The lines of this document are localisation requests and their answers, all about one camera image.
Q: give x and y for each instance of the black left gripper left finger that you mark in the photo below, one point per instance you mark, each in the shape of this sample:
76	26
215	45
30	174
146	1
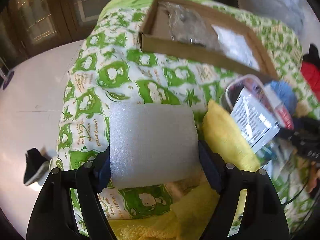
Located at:
68	206

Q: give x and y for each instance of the pink cartoon zip pouch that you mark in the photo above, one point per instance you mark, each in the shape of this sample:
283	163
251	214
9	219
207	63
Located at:
257	110

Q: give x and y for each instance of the white foam block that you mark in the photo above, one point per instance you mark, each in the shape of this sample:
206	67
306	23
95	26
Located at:
152	144

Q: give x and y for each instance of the person right hand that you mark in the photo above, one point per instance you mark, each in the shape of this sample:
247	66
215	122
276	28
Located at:
313	177

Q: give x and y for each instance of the blue towel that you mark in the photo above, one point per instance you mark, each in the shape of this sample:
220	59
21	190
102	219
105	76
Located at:
285	93

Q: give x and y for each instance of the black shoe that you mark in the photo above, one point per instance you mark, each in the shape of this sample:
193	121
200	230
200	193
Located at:
36	166

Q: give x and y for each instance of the red cushion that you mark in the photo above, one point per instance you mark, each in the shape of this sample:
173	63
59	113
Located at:
310	72

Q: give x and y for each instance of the white red wipes pack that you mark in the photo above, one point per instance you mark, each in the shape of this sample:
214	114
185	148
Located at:
235	47

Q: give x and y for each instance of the grey silver foil packet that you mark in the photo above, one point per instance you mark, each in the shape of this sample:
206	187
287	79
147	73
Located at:
189	27

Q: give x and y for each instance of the brown cardboard tray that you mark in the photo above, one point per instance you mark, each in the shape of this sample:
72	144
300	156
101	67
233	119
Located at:
154	37

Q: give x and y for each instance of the wooden glass cabinet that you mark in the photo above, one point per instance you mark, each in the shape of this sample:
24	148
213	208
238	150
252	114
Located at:
30	27

